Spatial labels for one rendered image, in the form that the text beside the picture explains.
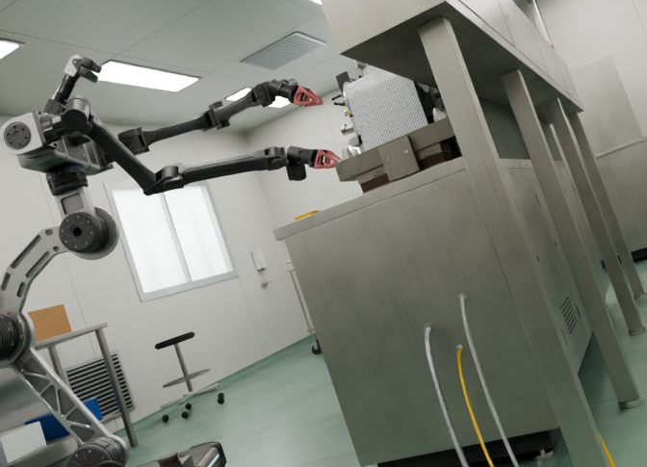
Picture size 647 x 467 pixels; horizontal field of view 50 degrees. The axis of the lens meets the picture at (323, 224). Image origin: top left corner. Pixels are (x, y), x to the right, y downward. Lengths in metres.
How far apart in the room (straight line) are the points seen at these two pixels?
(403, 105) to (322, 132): 6.30
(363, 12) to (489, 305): 0.93
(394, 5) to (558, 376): 0.82
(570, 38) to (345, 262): 6.04
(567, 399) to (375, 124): 1.21
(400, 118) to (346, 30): 0.86
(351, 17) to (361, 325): 1.01
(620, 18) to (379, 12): 6.51
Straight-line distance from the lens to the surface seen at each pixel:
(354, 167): 2.18
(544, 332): 1.49
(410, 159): 2.10
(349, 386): 2.23
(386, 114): 2.36
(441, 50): 1.52
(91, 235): 2.58
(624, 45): 7.87
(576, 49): 7.90
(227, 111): 2.85
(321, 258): 2.18
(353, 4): 1.53
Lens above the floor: 0.70
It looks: 4 degrees up
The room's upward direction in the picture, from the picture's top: 19 degrees counter-clockwise
